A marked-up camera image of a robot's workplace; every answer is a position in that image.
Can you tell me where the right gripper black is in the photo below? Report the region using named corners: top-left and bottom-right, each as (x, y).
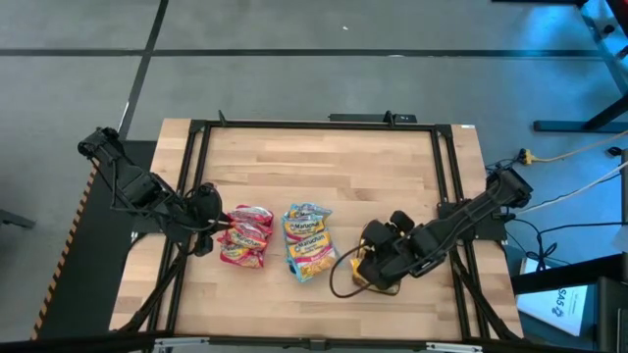
top-left (356, 210), bottom-right (427, 291)

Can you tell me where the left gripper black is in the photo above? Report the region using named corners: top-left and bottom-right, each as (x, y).
top-left (184, 181), bottom-right (235, 258)

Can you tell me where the black plastic bin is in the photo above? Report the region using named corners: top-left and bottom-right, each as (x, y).
top-left (351, 223), bottom-right (402, 297)

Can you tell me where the blue Maruchan ramen pack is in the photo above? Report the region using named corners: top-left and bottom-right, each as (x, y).
top-left (286, 232), bottom-right (340, 284)
top-left (282, 215), bottom-right (329, 244)
top-left (287, 202), bottom-right (334, 223)

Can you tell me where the white printed paper sign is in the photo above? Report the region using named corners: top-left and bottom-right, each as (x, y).
top-left (516, 257), bottom-right (590, 338)

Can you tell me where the black furniture foot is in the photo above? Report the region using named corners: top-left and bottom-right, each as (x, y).
top-left (0, 208), bottom-right (37, 231)

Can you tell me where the black desk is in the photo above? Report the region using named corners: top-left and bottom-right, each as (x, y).
top-left (509, 252), bottom-right (628, 353)

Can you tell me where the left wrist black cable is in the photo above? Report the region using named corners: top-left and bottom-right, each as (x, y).
top-left (183, 183), bottom-right (225, 234)

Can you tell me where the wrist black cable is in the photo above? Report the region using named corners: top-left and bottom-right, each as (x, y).
top-left (328, 243), bottom-right (377, 299)
top-left (183, 183), bottom-right (225, 234)

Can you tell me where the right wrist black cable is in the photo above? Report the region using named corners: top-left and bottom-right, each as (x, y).
top-left (328, 243), bottom-right (377, 299)

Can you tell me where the silver table edge rail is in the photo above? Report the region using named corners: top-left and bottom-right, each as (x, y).
top-left (151, 335), bottom-right (485, 353)

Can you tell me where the black bracket bar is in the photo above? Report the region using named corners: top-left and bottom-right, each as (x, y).
top-left (327, 110), bottom-right (419, 125)

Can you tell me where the black aluminium table frame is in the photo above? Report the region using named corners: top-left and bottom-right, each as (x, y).
top-left (110, 119), bottom-right (525, 344)

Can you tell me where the yellow extension cord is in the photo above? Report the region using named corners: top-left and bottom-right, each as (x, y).
top-left (518, 128), bottom-right (628, 167)

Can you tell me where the white floor cable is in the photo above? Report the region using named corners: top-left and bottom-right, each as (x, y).
top-left (514, 161), bottom-right (628, 216)

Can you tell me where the black desk leg frame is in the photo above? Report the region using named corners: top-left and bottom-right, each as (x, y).
top-left (532, 0), bottom-right (628, 134)

